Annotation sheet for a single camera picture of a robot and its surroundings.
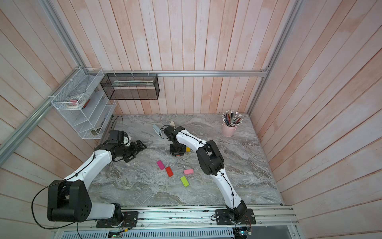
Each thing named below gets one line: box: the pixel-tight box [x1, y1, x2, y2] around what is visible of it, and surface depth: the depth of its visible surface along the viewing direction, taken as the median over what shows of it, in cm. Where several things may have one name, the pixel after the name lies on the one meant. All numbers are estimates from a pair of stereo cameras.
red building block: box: [165, 166, 174, 178], surface depth 92 cm
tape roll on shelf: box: [65, 96, 83, 109], surface depth 74 cm
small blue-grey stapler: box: [152, 123, 163, 137], surface depth 110 cm
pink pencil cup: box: [221, 121, 238, 137], surface depth 106 cm
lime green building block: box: [180, 175, 190, 188], surface depth 87 cm
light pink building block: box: [184, 168, 194, 175], surface depth 91 cm
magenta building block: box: [156, 160, 166, 171], surface depth 95 cm
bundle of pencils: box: [221, 110, 244, 127], surface depth 103 cm
